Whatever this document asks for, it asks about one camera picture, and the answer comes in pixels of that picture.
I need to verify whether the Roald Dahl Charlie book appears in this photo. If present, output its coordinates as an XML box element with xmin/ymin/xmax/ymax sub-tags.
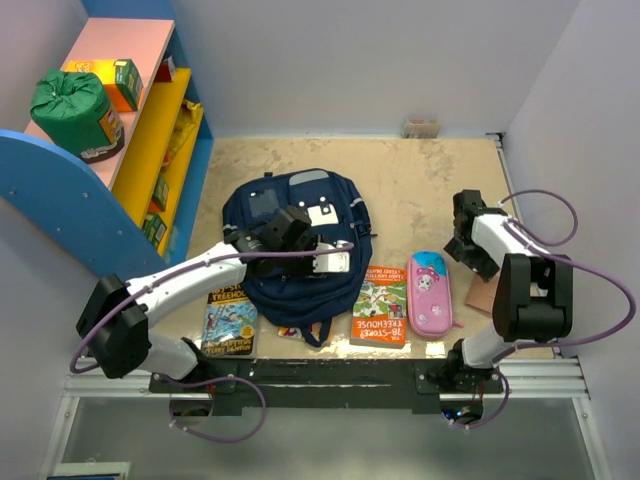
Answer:
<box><xmin>277</xmin><ymin>323</ymin><xmax>322</xmax><ymax>339</ymax></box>

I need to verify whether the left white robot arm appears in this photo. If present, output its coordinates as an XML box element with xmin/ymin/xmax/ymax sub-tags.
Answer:
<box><xmin>69</xmin><ymin>207</ymin><xmax>332</xmax><ymax>392</ymax></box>

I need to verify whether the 169-storey treehouse book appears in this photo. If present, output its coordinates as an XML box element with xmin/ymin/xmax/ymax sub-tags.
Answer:
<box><xmin>200</xmin><ymin>284</ymin><xmax>258</xmax><ymax>357</ymax></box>

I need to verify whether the small box at back wall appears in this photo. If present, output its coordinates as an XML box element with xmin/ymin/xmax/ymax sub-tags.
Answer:
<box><xmin>401</xmin><ymin>119</ymin><xmax>441</xmax><ymax>139</ymax></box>

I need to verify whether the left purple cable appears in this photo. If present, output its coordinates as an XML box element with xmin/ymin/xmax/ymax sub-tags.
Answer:
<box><xmin>68</xmin><ymin>242</ymin><xmax>356</xmax><ymax>444</ymax></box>

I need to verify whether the brown leather wallet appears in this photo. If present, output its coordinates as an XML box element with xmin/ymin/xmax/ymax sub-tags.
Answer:
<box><xmin>465</xmin><ymin>275</ymin><xmax>499</xmax><ymax>315</ymax></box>

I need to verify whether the yellow snack bag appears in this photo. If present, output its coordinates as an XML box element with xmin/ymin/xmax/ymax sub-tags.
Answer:
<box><xmin>161</xmin><ymin>99</ymin><xmax>202</xmax><ymax>171</ymax></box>

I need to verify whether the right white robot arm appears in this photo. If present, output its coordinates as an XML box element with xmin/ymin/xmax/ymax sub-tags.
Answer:
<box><xmin>430</xmin><ymin>190</ymin><xmax>573</xmax><ymax>393</ymax></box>

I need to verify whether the green box on lower shelf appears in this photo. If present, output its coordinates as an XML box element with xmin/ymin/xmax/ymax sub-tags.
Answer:
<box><xmin>148</xmin><ymin>174</ymin><xmax>169</xmax><ymax>213</ymax></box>

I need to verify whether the green wrapped round package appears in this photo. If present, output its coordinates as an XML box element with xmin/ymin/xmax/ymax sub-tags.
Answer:
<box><xmin>30</xmin><ymin>69</ymin><xmax>125</xmax><ymax>164</ymax></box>

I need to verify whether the small box on yellow shelf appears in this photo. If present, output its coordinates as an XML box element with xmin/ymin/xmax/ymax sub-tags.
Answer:
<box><xmin>155</xmin><ymin>55</ymin><xmax>176</xmax><ymax>83</ymax></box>

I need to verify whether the pink pencil case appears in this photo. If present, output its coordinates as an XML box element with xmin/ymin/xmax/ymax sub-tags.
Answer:
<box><xmin>406</xmin><ymin>251</ymin><xmax>456</xmax><ymax>338</ymax></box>

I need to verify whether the blue pink yellow shelf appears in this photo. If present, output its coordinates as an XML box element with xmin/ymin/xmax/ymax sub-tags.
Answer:
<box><xmin>1</xmin><ymin>1</ymin><xmax>213</xmax><ymax>280</ymax></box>

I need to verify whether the navy blue school backpack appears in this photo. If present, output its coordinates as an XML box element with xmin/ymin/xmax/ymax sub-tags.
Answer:
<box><xmin>222</xmin><ymin>169</ymin><xmax>373</xmax><ymax>348</ymax></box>

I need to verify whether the purple cable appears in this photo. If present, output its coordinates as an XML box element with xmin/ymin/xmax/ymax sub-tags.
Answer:
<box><xmin>68</xmin><ymin>242</ymin><xmax>356</xmax><ymax>444</ymax></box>
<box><xmin>449</xmin><ymin>188</ymin><xmax>636</xmax><ymax>431</ymax></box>

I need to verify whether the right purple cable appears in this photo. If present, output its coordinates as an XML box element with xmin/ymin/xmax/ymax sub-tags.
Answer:
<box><xmin>449</xmin><ymin>188</ymin><xmax>636</xmax><ymax>431</ymax></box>

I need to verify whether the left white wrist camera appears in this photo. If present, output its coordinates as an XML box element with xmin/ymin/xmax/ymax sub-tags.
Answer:
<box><xmin>311</xmin><ymin>240</ymin><xmax>353</xmax><ymax>275</ymax></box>

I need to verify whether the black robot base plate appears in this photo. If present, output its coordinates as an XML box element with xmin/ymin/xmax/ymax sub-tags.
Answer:
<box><xmin>149</xmin><ymin>358</ymin><xmax>503</xmax><ymax>415</ymax></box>

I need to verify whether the yellow green carton box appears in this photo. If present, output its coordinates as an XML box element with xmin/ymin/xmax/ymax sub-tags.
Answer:
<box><xmin>62</xmin><ymin>59</ymin><xmax>144</xmax><ymax>112</ymax></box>

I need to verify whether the orange 78-storey treehouse book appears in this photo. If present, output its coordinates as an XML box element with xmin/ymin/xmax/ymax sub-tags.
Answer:
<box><xmin>350</xmin><ymin>266</ymin><xmax>407</xmax><ymax>349</ymax></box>

